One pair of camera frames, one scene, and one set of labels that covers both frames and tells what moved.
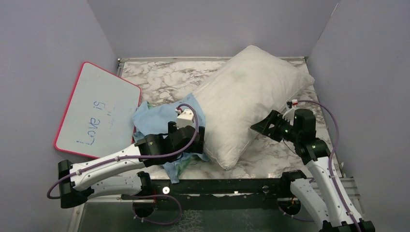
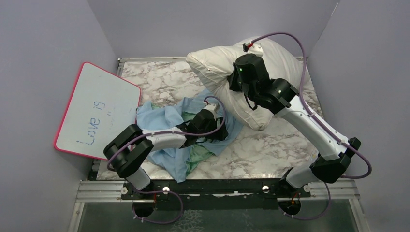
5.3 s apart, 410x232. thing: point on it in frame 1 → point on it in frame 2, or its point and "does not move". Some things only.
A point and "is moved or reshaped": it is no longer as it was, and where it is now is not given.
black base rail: x=215 y=194 does not move
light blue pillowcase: x=153 y=120 is moved or reshaped
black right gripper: x=263 y=126 → x=233 y=84
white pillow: x=243 y=92 is moved or reshaped
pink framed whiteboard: x=99 y=119 does not move
